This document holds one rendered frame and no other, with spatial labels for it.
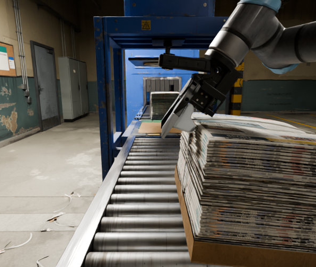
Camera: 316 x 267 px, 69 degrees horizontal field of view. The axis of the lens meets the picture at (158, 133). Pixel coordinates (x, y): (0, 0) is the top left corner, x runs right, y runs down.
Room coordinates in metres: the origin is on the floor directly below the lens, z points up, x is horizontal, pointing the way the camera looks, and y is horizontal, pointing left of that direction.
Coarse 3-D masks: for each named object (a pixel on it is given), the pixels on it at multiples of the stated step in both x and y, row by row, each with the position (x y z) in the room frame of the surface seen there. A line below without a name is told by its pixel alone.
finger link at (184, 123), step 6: (174, 108) 0.48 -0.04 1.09; (186, 108) 0.48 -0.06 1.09; (192, 108) 0.48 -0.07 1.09; (174, 114) 0.46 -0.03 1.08; (186, 114) 0.47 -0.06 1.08; (168, 120) 0.46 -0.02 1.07; (174, 120) 0.46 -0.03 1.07; (180, 120) 0.47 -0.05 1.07; (186, 120) 0.47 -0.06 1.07; (168, 126) 0.46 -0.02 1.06; (174, 126) 0.46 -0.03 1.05; (180, 126) 0.46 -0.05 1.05; (186, 126) 0.46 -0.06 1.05; (192, 126) 0.47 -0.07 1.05; (162, 132) 0.46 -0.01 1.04; (168, 132) 0.46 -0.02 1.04
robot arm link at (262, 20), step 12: (252, 0) 0.49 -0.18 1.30; (264, 0) 0.48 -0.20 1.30; (276, 0) 0.49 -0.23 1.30; (240, 12) 0.49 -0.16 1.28; (252, 12) 0.48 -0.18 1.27; (264, 12) 0.48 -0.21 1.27; (276, 12) 0.50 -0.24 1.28; (228, 24) 0.50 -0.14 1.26; (240, 24) 0.49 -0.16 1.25; (252, 24) 0.48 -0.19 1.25; (264, 24) 0.49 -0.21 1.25; (276, 24) 0.50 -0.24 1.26; (240, 36) 0.48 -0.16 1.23; (252, 36) 0.49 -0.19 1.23; (264, 36) 0.50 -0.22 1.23
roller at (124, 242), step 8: (96, 240) 0.45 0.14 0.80; (104, 240) 0.45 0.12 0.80; (112, 240) 0.45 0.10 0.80; (120, 240) 0.45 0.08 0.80; (128, 240) 0.45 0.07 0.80; (136, 240) 0.45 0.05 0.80; (144, 240) 0.45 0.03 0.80; (152, 240) 0.45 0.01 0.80; (160, 240) 0.45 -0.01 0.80; (168, 240) 0.45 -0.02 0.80; (176, 240) 0.45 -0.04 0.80; (184, 240) 0.45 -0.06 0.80; (96, 248) 0.44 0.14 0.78; (104, 248) 0.44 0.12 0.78; (112, 248) 0.44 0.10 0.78; (120, 248) 0.44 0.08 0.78; (128, 248) 0.44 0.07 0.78; (136, 248) 0.44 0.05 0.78; (144, 248) 0.44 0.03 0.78; (152, 248) 0.44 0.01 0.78; (160, 248) 0.44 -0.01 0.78; (168, 248) 0.44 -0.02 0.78; (176, 248) 0.44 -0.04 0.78; (184, 248) 0.44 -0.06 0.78
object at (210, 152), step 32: (224, 128) 0.45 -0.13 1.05; (192, 160) 0.45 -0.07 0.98; (224, 160) 0.34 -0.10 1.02; (256, 160) 0.35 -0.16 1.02; (288, 160) 0.35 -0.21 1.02; (192, 192) 0.42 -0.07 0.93; (224, 192) 0.34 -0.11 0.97; (256, 192) 0.34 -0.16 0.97; (288, 192) 0.34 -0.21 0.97; (192, 224) 0.38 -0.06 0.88; (224, 224) 0.34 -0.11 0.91; (256, 224) 0.34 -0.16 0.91; (288, 224) 0.34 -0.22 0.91
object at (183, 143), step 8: (200, 112) 0.71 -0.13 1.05; (216, 120) 0.56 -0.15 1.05; (224, 120) 0.58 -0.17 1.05; (232, 120) 0.59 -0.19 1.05; (264, 120) 0.65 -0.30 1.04; (272, 120) 0.68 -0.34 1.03; (288, 128) 0.57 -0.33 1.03; (184, 136) 0.64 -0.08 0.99; (184, 144) 0.61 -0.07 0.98; (184, 152) 0.59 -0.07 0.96; (184, 160) 0.60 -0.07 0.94; (184, 176) 0.56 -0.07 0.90
